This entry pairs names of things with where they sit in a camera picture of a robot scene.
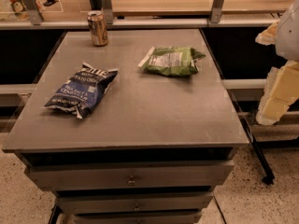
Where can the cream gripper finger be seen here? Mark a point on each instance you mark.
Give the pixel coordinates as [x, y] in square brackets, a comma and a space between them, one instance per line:
[268, 36]
[281, 90]

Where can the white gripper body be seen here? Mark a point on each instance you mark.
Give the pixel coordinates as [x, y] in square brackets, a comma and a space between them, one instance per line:
[288, 34]

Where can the green jalapeno chip bag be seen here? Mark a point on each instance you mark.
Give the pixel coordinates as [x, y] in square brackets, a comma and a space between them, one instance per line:
[172, 61]

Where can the orange soda can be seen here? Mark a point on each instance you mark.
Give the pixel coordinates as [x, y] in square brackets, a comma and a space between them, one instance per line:
[98, 27]

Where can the blue sea salt chip bag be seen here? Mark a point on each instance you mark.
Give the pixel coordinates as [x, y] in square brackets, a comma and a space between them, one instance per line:
[81, 93]

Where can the black table leg right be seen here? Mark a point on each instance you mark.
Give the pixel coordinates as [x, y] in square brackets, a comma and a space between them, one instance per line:
[246, 119]

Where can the grey drawer cabinet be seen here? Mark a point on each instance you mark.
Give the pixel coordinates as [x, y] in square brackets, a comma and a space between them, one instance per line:
[143, 118]

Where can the bottom drawer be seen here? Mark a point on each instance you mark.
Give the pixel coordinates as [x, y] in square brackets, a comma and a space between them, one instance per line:
[178, 217]

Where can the small black object on counter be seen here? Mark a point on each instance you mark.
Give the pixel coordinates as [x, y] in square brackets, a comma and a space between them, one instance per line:
[49, 3]

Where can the colourful package at top left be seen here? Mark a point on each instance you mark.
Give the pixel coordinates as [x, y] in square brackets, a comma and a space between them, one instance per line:
[13, 10]

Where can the grey metal shelf post right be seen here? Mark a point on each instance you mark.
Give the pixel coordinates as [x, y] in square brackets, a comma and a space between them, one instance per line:
[216, 11]

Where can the top drawer with handle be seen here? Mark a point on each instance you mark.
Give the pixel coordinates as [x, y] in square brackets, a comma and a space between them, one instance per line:
[130, 175]

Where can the drawer with handle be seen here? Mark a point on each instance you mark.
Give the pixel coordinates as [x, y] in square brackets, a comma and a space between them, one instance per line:
[135, 202]
[130, 175]

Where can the middle drawer with handle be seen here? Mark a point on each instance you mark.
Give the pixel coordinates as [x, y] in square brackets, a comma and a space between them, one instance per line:
[135, 202]

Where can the grey metal shelf post left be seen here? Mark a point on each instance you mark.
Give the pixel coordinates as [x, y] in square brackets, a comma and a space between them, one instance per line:
[33, 12]

